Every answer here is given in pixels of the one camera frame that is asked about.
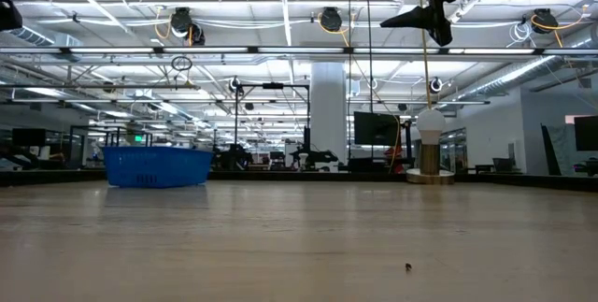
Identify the red object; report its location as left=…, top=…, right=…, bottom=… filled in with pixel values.
left=383, top=146, right=406, bottom=175

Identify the blue plastic basket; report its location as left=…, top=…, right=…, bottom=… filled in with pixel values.
left=101, top=146, right=215, bottom=189

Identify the grey tarp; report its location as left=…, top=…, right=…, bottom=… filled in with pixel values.
left=541, top=122, right=598, bottom=176

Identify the white bulb brass lamp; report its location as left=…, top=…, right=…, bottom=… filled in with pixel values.
left=405, top=108, right=456, bottom=186

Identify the black monitor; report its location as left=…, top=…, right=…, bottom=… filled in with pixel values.
left=573, top=114, right=598, bottom=152
left=11, top=127, right=47, bottom=148
left=353, top=110, right=402, bottom=147

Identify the black aluminium table frame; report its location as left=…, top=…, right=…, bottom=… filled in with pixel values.
left=0, top=165, right=598, bottom=194

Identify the hanging black cable loop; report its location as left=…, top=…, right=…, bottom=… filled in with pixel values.
left=170, top=54, right=193, bottom=72

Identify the white square column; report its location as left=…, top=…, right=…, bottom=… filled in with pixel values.
left=309, top=62, right=349, bottom=165

